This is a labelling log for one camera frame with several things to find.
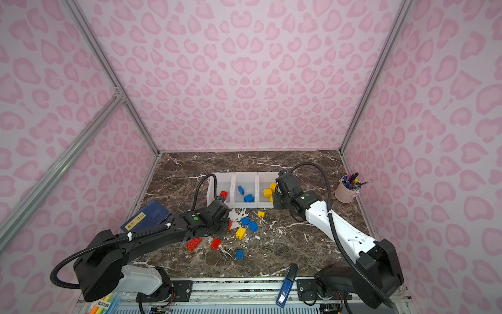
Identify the blue lego mid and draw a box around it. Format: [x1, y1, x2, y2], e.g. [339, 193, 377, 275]
[237, 186, 245, 196]

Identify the white bin middle compartment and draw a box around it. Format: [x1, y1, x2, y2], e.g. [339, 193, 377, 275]
[234, 172, 257, 209]

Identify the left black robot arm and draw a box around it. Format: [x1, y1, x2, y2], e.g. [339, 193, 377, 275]
[50, 193, 230, 302]

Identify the highlighter pen pack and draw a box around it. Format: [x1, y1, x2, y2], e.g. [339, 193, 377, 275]
[88, 293, 124, 314]

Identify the blue lego front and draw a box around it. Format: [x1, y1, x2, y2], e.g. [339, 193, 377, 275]
[235, 250, 244, 260]

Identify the blue lego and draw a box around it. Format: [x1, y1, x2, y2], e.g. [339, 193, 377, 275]
[248, 222, 258, 232]
[235, 250, 244, 260]
[241, 217, 250, 226]
[244, 194, 254, 203]

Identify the long red lego brick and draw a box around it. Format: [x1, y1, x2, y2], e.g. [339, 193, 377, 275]
[186, 238, 203, 251]

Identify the white bin right compartment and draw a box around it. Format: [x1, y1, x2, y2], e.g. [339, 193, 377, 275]
[254, 172, 278, 209]

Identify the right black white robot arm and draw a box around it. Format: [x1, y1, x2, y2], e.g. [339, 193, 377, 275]
[273, 164, 404, 309]

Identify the blue stapler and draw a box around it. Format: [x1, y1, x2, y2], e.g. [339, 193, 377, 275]
[275, 263, 298, 308]

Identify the pink pen cup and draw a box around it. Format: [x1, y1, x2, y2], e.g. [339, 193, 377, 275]
[335, 172, 369, 204]

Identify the dark blue notebook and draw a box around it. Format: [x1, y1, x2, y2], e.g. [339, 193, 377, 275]
[120, 200, 171, 233]

